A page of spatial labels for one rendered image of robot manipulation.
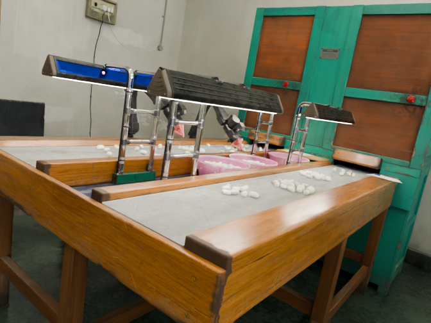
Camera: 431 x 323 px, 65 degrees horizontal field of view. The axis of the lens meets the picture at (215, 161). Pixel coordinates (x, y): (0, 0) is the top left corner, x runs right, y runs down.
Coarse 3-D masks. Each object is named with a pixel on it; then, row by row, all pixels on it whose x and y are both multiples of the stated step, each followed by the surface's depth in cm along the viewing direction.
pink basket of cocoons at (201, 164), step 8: (200, 160) 156; (216, 160) 176; (224, 160) 176; (232, 160) 175; (200, 168) 158; (208, 168) 154; (216, 168) 152; (224, 168) 151; (232, 168) 151; (240, 168) 154; (248, 168) 158
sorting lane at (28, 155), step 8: (248, 144) 272; (8, 152) 126; (16, 152) 128; (24, 152) 130; (32, 152) 132; (40, 152) 135; (48, 152) 137; (56, 152) 139; (64, 152) 141; (72, 152) 144; (80, 152) 146; (88, 152) 149; (96, 152) 151; (104, 152) 154; (112, 152) 157; (128, 152) 163; (136, 152) 166; (160, 152) 177; (176, 152) 185; (184, 152) 189; (192, 152) 193; (208, 152) 203; (216, 152) 207; (224, 152) 213; (24, 160) 119; (32, 160) 121
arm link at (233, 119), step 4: (232, 116) 225; (236, 116) 227; (220, 120) 231; (228, 120) 228; (232, 120) 223; (236, 120) 224; (220, 124) 231; (224, 124) 232; (228, 124) 226; (232, 124) 225; (236, 124) 225
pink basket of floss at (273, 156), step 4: (272, 152) 229; (276, 152) 232; (272, 156) 216; (276, 156) 211; (280, 156) 233; (284, 156) 233; (292, 156) 232; (296, 156) 231; (276, 160) 213; (280, 160) 211; (284, 160) 209; (292, 160) 208; (296, 160) 208; (304, 160) 225; (308, 160) 217; (280, 164) 212; (284, 164) 211
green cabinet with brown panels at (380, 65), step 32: (256, 32) 265; (288, 32) 250; (320, 32) 235; (352, 32) 222; (384, 32) 212; (416, 32) 201; (256, 64) 268; (288, 64) 252; (320, 64) 237; (352, 64) 224; (384, 64) 212; (416, 64) 202; (288, 96) 253; (320, 96) 238; (352, 96) 224; (384, 96) 212; (416, 96) 202; (288, 128) 254; (320, 128) 239; (352, 128) 226; (384, 128) 214; (416, 128) 203; (384, 160) 214; (416, 160) 203
